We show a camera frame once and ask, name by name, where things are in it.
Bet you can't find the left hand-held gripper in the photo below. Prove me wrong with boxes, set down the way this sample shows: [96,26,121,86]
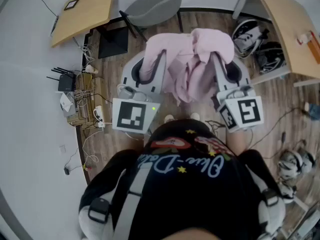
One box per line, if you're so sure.
[111,49,168,135]

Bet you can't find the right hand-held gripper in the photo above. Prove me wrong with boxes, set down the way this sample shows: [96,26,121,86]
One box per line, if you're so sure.
[211,52,265,134]

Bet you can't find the pink clothes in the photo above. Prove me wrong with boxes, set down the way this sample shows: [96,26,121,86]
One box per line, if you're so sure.
[142,28,235,104]

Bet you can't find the grey upholstered chair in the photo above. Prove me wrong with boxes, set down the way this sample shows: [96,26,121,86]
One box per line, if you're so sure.
[118,0,185,42]

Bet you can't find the person's right forearm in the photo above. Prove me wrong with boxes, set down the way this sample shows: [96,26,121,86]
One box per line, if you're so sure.
[226,128,251,157]

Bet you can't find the white round plug adapter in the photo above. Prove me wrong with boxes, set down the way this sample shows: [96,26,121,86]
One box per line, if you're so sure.
[84,64,99,75]

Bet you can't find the white power strip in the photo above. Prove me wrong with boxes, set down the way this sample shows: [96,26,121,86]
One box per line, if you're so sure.
[93,105,105,129]

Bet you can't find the black router with antennas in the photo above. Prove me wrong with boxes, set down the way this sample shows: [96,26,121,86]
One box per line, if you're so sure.
[46,67,77,93]

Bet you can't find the small white red item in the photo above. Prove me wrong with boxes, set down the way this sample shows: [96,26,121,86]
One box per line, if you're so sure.
[296,30,313,46]

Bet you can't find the white paper sheet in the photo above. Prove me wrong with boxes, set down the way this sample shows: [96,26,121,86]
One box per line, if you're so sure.
[59,93,74,112]

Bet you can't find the light wooden table black base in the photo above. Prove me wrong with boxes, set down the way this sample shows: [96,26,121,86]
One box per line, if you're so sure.
[50,0,130,59]

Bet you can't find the orange box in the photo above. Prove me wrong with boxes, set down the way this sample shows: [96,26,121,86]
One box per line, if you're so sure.
[307,37,320,65]

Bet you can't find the blue cloth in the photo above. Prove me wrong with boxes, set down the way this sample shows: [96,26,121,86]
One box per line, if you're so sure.
[307,103,320,121]

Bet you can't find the small black framed device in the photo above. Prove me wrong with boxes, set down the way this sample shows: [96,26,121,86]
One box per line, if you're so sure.
[63,0,80,11]

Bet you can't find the white black striped device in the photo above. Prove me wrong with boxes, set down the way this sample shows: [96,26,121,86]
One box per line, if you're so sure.
[277,147,317,205]

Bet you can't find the person's black printed shirt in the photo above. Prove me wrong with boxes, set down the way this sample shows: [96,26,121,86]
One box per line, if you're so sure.
[78,118,286,240]

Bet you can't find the black harness buckle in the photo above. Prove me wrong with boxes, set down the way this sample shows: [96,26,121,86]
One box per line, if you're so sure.
[261,188,280,207]
[87,197,111,225]

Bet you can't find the grey gripper-mounted camera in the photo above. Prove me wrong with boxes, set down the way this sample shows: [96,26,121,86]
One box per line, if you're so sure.
[231,86,254,99]
[117,84,137,100]

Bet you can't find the black cable pile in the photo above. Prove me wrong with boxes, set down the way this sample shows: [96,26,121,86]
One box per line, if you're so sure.
[254,41,287,75]

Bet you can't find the black wire frame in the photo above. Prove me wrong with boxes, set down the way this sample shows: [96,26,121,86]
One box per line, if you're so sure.
[204,119,226,137]

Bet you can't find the white cable bundle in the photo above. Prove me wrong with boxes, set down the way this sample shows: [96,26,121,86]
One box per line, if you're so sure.
[81,43,97,65]

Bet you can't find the long black floor cable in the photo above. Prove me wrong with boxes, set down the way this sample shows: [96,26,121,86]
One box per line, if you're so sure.
[246,107,310,150]

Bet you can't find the light wooden desk white frame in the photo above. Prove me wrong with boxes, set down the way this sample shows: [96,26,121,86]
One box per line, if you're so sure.
[232,0,320,85]

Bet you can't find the long white floor cable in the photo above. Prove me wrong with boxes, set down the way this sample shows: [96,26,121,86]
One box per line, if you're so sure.
[66,126,106,171]

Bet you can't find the grey harness strap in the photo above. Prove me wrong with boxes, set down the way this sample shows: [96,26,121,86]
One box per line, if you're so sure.
[112,167,151,240]

